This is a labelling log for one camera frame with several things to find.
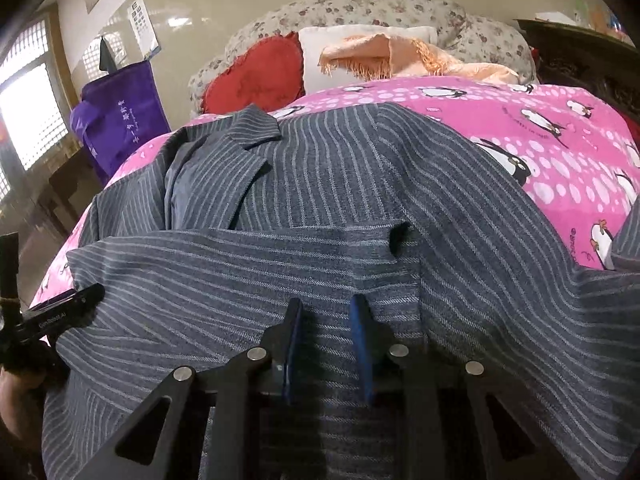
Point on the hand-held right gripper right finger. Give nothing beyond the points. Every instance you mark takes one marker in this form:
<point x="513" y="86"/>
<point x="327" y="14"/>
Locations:
<point x="361" y="330"/>

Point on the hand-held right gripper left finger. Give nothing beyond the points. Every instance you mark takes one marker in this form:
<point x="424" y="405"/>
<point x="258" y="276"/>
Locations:
<point x="294" y="330"/>

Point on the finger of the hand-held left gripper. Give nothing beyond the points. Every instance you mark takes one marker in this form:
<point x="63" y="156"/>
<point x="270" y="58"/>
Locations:
<point x="60" y="312"/>

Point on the grey striped jacket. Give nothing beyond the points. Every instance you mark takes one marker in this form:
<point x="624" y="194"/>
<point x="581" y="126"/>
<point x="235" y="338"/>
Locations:
<point x="350" y="185"/>

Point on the person's left hand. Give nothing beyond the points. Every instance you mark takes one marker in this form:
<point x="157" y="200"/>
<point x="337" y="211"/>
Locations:
<point x="15" y="400"/>

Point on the dark wooden side table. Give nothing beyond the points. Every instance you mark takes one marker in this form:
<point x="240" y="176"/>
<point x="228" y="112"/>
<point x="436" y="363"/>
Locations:
<point x="65" y="195"/>

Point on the purple fabric bag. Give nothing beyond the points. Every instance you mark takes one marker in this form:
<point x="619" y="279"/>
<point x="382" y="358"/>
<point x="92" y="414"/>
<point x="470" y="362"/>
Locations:
<point x="122" y="115"/>

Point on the lattice window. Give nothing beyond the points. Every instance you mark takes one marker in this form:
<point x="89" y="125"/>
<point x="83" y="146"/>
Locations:
<point x="30" y="105"/>

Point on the pink penguin print bedsheet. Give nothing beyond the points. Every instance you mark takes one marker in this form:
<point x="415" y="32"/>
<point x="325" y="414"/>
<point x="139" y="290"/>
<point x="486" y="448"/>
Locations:
<point x="550" y="160"/>

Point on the red pillow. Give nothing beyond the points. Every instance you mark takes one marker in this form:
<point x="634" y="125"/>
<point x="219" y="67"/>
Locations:
<point x="250" y="77"/>

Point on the black hanging item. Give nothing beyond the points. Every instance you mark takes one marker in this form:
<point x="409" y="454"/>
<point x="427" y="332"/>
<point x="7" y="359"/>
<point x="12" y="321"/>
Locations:
<point x="106" y="55"/>

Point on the white pillow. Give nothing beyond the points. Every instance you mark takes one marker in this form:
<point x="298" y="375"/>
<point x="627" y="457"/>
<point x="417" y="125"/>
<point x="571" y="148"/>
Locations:
<point x="312" y="60"/>

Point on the peach fringed scarf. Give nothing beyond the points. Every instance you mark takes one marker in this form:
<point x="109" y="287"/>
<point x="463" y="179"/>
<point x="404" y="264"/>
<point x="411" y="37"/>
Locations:
<point x="380" y="55"/>

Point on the floral quilt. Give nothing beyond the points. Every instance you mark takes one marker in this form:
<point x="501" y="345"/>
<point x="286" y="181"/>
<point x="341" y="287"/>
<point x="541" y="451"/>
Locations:
<point x="370" y="7"/>

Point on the dark carved wooden cabinet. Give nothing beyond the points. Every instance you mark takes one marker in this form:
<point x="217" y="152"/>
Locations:
<point x="580" y="60"/>

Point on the wall calendar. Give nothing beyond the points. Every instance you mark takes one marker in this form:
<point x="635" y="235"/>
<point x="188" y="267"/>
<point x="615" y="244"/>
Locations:
<point x="144" y="25"/>

